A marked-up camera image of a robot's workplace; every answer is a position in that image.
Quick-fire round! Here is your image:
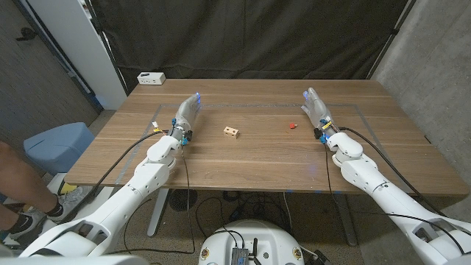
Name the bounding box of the grey box on torso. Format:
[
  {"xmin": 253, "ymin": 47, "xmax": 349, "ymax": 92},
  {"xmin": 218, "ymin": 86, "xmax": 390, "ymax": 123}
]
[{"xmin": 230, "ymin": 247, "xmax": 250, "ymax": 265}]

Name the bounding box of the large wooden board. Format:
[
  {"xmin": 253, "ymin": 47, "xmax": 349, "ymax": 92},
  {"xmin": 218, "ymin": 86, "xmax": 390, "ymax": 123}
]
[{"xmin": 113, "ymin": 103, "xmax": 411, "ymax": 194}]

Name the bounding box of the light blue stool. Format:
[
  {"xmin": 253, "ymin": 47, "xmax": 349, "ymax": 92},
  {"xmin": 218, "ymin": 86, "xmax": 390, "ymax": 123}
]
[{"xmin": 24, "ymin": 121, "xmax": 96, "ymax": 176}]

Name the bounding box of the grey sneaker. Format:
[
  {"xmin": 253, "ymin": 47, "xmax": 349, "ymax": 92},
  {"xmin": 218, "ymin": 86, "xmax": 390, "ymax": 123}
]
[
  {"xmin": 7, "ymin": 208, "xmax": 47, "ymax": 242},
  {"xmin": 46, "ymin": 185, "xmax": 88, "ymax": 222}
]

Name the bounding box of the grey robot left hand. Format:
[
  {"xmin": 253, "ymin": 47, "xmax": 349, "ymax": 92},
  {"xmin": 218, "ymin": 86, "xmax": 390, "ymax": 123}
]
[{"xmin": 171, "ymin": 91, "xmax": 202, "ymax": 138}]

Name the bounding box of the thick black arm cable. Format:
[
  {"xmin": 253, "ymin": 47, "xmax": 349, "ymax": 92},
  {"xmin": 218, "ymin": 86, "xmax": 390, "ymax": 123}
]
[
  {"xmin": 337, "ymin": 126, "xmax": 448, "ymax": 219},
  {"xmin": 57, "ymin": 129, "xmax": 171, "ymax": 199}
]

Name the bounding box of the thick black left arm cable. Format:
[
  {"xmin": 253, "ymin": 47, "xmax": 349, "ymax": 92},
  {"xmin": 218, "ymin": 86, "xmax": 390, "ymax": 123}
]
[{"xmin": 57, "ymin": 129, "xmax": 171, "ymax": 199}]

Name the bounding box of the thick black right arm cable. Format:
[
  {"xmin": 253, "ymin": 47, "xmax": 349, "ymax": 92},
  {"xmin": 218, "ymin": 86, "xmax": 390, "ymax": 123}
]
[{"xmin": 337, "ymin": 126, "xmax": 448, "ymax": 219}]

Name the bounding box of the black backdrop curtain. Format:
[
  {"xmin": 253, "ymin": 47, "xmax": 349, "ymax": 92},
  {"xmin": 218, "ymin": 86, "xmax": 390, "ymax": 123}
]
[{"xmin": 90, "ymin": 0, "xmax": 417, "ymax": 92}]

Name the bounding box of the white floor cable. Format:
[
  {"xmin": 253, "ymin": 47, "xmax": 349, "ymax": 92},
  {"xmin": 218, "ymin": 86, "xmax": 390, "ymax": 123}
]
[{"xmin": 282, "ymin": 191, "xmax": 294, "ymax": 233}]

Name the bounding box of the black backdrop stand pole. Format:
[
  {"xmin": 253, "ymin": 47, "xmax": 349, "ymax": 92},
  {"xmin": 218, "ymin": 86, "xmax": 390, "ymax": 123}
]
[
  {"xmin": 366, "ymin": 0, "xmax": 419, "ymax": 80},
  {"xmin": 83, "ymin": 0, "xmax": 130, "ymax": 97}
]

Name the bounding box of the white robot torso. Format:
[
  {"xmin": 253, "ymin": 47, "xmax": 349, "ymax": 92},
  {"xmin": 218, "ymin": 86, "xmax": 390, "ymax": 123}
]
[{"xmin": 198, "ymin": 219, "xmax": 305, "ymax": 265}]

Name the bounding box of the wooden block with holes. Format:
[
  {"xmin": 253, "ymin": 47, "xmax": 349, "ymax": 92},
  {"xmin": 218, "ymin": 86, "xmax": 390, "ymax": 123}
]
[{"xmin": 223, "ymin": 126, "xmax": 241, "ymax": 140}]

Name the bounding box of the white power strip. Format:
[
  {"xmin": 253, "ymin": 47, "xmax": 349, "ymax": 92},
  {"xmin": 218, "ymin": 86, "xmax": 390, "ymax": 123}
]
[{"xmin": 136, "ymin": 71, "xmax": 166, "ymax": 86}]

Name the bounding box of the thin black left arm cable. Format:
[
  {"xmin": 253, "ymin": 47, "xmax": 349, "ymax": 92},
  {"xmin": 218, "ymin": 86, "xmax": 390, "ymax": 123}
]
[{"xmin": 110, "ymin": 145, "xmax": 196, "ymax": 255}]

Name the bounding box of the black door handle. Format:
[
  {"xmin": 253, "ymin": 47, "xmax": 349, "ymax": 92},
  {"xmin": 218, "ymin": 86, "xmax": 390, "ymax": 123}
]
[{"xmin": 15, "ymin": 27, "xmax": 38, "ymax": 42}]

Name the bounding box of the grey table leg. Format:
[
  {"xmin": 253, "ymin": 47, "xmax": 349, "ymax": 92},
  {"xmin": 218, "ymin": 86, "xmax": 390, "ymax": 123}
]
[{"xmin": 333, "ymin": 194, "xmax": 358, "ymax": 247}]

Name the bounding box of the black floor fan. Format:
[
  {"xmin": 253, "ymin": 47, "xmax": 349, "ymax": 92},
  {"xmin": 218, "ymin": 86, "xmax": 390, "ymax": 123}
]
[{"xmin": 169, "ymin": 188, "xmax": 198, "ymax": 212}]

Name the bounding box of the bare person leg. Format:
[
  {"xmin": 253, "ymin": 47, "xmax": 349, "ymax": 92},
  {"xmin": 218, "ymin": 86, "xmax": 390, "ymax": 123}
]
[
  {"xmin": 0, "ymin": 204, "xmax": 26, "ymax": 235},
  {"xmin": 0, "ymin": 141, "xmax": 65, "ymax": 219}
]

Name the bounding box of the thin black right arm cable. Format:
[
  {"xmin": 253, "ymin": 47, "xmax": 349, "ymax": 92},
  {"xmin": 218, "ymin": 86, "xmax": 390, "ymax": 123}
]
[{"xmin": 322, "ymin": 144, "xmax": 467, "ymax": 255}]

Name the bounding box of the black floor cable bundle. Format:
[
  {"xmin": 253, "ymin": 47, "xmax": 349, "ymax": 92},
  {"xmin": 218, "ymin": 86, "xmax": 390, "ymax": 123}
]
[{"xmin": 194, "ymin": 190, "xmax": 294, "ymax": 240}]

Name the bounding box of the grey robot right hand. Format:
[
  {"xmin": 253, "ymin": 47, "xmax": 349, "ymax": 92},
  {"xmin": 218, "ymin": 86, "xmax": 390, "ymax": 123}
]
[{"xmin": 300, "ymin": 87, "xmax": 339, "ymax": 138}]

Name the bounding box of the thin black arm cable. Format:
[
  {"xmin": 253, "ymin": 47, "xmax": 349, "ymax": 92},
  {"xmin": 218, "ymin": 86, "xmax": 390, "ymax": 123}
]
[
  {"xmin": 110, "ymin": 145, "xmax": 196, "ymax": 255},
  {"xmin": 322, "ymin": 144, "xmax": 467, "ymax": 255}
]

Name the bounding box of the white table leg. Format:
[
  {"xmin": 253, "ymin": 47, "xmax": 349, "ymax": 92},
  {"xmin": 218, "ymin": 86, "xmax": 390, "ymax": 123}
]
[{"xmin": 146, "ymin": 188, "xmax": 171, "ymax": 238}]

